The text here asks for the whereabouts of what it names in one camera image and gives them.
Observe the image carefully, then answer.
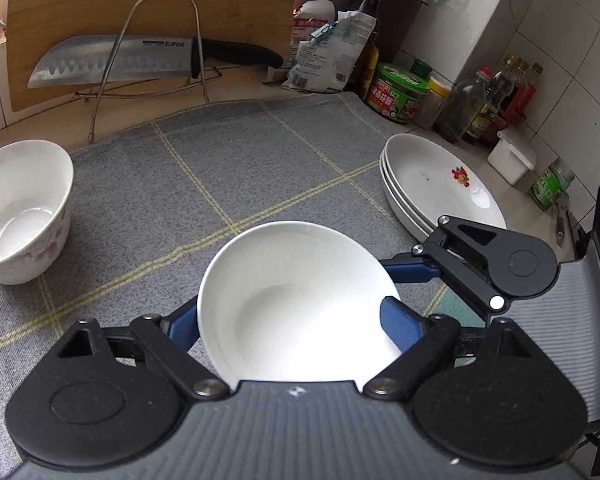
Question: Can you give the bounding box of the black handle kitchen knife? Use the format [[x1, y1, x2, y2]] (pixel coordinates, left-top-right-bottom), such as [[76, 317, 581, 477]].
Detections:
[[28, 35, 285, 90]]

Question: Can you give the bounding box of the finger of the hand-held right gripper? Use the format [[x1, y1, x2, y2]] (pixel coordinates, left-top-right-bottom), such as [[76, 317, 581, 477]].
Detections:
[[382, 216, 518, 318]]

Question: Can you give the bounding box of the white plastic bag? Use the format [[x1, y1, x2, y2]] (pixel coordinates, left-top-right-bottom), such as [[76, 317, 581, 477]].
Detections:
[[284, 10, 381, 94]]

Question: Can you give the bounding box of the plain white bowl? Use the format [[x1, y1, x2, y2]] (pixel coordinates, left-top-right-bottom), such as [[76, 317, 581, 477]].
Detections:
[[196, 221, 402, 384]]

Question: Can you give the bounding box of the dark soy sauce bottle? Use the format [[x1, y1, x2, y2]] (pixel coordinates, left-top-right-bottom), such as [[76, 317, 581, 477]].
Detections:
[[357, 0, 393, 102]]

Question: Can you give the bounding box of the green lid sauce jar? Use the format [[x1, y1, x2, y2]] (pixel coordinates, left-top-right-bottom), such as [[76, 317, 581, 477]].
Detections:
[[365, 62, 431, 126]]

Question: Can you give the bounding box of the white plastic container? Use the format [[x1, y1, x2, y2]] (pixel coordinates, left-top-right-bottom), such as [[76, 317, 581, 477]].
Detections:
[[487, 129, 537, 186]]

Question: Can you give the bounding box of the red-orange sauce bottle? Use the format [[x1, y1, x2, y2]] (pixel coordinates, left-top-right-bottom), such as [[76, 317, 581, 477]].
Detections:
[[511, 62, 545, 122]]

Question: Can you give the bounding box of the red and white bag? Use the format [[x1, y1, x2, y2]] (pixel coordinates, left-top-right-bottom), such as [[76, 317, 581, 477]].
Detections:
[[291, 1, 342, 68]]

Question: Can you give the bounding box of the grey checked cloth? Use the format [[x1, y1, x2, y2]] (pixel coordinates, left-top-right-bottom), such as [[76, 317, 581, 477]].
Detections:
[[0, 91, 461, 466]]

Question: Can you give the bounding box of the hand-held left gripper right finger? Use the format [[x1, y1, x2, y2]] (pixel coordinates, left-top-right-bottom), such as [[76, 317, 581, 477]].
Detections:
[[364, 296, 526, 401]]

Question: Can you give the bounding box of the yellow-green label bottle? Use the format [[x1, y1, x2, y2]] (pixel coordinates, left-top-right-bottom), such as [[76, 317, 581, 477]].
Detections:
[[462, 66, 506, 147]]

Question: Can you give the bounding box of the brown handle utensil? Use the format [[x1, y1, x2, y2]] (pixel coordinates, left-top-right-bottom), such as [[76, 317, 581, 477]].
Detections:
[[554, 199, 570, 247]]

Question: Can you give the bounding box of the white floral bowl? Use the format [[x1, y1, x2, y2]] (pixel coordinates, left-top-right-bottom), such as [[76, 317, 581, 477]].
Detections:
[[0, 141, 75, 286]]

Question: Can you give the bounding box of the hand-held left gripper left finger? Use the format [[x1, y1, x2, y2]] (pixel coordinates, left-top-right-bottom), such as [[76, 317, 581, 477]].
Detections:
[[55, 296, 229, 401]]

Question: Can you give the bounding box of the green jar metal lid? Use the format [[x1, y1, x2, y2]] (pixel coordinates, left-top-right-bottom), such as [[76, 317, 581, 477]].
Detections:
[[529, 156, 577, 212]]

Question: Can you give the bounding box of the teal cloth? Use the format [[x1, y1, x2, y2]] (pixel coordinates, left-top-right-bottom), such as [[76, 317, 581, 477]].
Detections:
[[422, 280, 476, 322]]

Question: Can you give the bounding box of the brown knife block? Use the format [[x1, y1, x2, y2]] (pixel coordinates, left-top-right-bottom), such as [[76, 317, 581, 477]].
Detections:
[[380, 0, 429, 68]]

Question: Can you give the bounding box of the yellow lid spice jar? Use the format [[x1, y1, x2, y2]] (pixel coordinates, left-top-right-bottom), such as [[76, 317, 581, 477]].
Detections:
[[412, 75, 453, 131]]

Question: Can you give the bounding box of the metal wire rack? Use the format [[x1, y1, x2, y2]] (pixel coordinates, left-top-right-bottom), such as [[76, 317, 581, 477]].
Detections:
[[75, 0, 224, 144]]

